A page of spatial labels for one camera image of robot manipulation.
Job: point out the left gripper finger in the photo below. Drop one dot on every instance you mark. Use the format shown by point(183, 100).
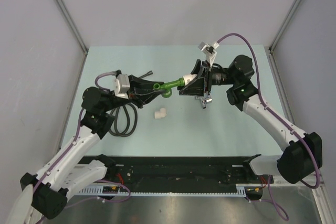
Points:
point(143, 97)
point(144, 84)

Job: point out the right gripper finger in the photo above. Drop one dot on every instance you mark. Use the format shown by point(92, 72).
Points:
point(198, 69)
point(194, 88)

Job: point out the white straight pipe fitting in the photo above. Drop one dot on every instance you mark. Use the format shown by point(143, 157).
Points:
point(187, 78)

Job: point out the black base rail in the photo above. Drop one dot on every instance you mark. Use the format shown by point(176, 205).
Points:
point(183, 175)

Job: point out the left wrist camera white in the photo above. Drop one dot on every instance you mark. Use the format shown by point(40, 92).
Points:
point(121, 86)

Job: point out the green plastic faucet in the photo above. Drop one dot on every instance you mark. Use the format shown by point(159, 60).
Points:
point(168, 87)

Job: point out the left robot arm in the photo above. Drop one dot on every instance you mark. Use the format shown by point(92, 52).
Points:
point(48, 190)

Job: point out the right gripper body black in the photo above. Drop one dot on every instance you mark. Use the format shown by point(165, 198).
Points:
point(208, 74)

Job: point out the perforated cable tray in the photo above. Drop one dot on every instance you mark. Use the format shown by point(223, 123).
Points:
point(109, 190)

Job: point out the white elbow pipe fitting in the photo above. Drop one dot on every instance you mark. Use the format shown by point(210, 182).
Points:
point(160, 114)

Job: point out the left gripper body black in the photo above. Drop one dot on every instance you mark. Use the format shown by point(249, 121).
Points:
point(133, 98)

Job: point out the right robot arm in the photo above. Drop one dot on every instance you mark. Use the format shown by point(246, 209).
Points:
point(301, 152)

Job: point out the chrome metal faucet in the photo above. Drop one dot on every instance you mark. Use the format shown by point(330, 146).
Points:
point(204, 101)

